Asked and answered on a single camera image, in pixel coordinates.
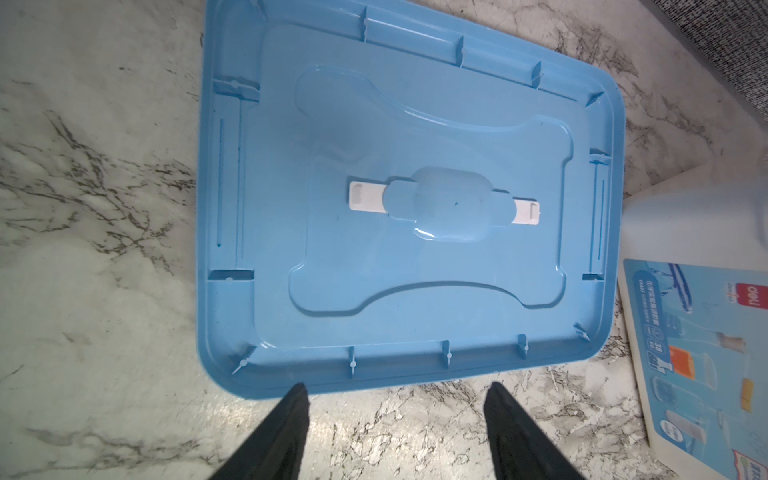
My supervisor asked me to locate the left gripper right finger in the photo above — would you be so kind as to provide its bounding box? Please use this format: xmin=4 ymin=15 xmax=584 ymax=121
xmin=483 ymin=382 xmax=584 ymax=480

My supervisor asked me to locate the white plastic storage bin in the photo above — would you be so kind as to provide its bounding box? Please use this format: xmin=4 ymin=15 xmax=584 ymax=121
xmin=619 ymin=155 xmax=767 ymax=479

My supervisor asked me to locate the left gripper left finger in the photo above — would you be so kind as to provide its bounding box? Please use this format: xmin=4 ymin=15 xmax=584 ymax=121
xmin=210 ymin=383 xmax=310 ymax=479

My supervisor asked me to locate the blue plastic bin lid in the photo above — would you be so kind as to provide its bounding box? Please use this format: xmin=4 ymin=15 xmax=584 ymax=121
xmin=196 ymin=1 xmax=626 ymax=399

